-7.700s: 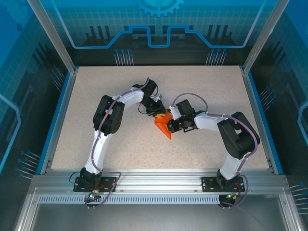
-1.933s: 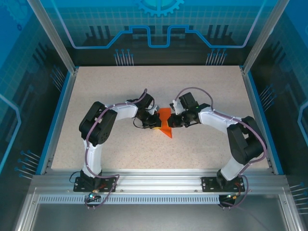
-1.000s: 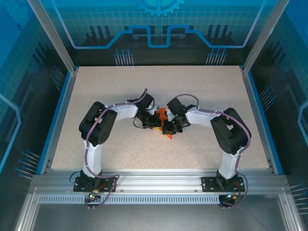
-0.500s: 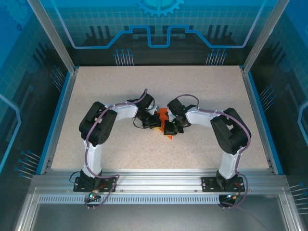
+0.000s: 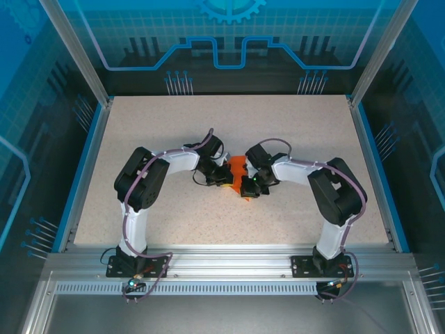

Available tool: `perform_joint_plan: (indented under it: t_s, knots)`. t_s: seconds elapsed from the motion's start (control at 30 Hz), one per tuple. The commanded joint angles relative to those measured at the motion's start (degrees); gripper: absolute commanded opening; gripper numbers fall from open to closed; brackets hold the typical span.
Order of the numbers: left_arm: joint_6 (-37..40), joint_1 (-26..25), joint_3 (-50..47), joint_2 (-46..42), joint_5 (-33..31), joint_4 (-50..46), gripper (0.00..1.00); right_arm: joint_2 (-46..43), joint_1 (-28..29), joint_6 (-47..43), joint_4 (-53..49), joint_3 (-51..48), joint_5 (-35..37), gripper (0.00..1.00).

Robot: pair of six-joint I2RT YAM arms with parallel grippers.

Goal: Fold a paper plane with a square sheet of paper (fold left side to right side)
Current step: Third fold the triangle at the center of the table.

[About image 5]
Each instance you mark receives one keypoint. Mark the orange paper sheet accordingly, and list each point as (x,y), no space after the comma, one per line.
(238,163)

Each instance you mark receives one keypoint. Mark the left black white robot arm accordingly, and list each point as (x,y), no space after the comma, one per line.
(137,229)

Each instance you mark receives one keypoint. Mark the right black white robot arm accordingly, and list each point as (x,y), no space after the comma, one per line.
(330,240)

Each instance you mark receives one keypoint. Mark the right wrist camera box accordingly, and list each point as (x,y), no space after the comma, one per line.
(247,167)

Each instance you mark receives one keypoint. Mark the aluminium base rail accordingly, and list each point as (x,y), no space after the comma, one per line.
(229,261)

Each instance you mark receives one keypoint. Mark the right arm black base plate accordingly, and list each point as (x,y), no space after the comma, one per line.
(300,266)

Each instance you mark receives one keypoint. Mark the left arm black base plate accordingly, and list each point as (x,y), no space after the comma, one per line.
(156,271)

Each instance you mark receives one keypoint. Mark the aluminium table side rail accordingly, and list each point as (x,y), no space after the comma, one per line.
(88,174)
(375,174)

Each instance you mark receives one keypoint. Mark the aluminium frame post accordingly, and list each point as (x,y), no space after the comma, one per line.
(381,52)
(78,52)

